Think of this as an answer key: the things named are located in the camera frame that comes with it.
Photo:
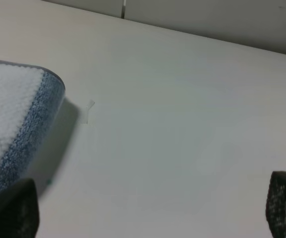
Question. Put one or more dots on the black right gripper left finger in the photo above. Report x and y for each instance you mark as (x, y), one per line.
(19, 210)

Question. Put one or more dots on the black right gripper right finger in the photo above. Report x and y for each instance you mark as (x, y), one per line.
(276, 204)

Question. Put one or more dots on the blue white striped towel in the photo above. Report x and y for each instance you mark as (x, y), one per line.
(30, 97)

